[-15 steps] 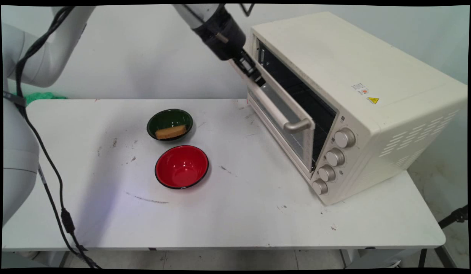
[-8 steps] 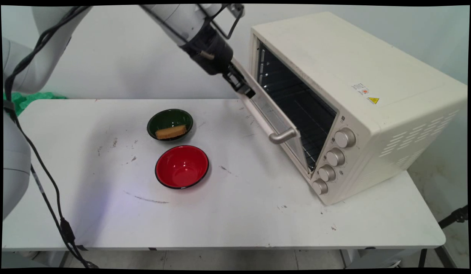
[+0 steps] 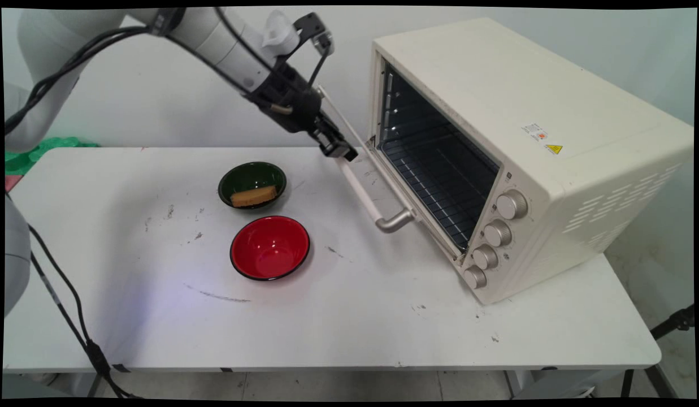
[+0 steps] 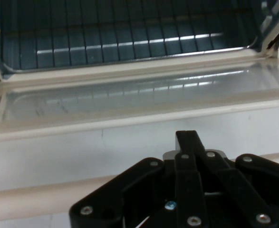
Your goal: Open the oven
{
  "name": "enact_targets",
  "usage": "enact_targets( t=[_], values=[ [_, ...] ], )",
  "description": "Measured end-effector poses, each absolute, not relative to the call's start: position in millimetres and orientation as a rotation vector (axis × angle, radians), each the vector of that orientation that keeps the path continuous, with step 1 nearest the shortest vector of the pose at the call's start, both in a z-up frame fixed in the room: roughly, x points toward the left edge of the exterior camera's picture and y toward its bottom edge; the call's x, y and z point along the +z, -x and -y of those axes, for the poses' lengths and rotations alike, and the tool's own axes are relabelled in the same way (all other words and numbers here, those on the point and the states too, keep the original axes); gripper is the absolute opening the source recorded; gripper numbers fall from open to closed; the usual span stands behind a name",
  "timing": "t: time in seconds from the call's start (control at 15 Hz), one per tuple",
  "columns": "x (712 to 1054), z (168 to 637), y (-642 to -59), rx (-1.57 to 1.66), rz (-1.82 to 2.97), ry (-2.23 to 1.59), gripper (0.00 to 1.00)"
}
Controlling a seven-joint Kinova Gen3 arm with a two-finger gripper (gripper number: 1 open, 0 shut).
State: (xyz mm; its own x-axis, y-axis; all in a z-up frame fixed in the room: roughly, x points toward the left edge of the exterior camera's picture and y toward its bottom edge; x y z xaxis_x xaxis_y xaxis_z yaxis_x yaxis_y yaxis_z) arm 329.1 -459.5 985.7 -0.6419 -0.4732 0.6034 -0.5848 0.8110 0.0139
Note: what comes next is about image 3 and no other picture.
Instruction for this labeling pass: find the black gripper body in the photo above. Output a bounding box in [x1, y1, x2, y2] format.
[248, 59, 328, 136]

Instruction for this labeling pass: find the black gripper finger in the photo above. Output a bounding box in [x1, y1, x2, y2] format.
[321, 138, 359, 162]
[314, 115, 351, 150]

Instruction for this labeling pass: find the oven door with handle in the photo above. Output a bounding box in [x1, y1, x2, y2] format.
[317, 85, 467, 265]

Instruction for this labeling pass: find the translucent white plastic cover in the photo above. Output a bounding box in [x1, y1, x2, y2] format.
[262, 10, 301, 57]

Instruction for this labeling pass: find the dark green bowl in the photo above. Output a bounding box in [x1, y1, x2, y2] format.
[218, 162, 287, 210]

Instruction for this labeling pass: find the orange-brown bread slice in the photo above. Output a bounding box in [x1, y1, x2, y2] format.
[230, 187, 278, 208]

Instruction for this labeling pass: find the red bowl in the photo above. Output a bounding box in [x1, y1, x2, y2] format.
[229, 215, 311, 282]

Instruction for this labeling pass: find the cream toaster oven body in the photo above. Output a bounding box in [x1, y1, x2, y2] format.
[367, 17, 694, 306]

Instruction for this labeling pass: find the silver oven knob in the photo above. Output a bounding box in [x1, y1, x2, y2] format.
[483, 219, 513, 248]
[463, 266, 488, 290]
[495, 189, 529, 220]
[472, 244, 500, 271]

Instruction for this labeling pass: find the green bubble wrap sheet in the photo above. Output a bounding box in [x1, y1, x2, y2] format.
[5, 136, 101, 176]

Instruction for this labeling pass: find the black tripod leg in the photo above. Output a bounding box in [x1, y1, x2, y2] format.
[650, 304, 696, 341]

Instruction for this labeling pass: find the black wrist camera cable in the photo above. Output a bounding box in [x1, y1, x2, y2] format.
[214, 7, 334, 91]

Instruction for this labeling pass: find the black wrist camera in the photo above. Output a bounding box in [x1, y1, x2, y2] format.
[293, 12, 335, 57]

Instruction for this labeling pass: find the metal wire oven rack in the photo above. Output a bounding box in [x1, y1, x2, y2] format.
[380, 127, 500, 252]

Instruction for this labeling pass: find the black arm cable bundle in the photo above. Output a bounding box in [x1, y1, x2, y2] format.
[5, 25, 163, 136]

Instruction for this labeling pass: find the black cable with connector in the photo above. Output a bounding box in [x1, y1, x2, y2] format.
[27, 223, 138, 399]

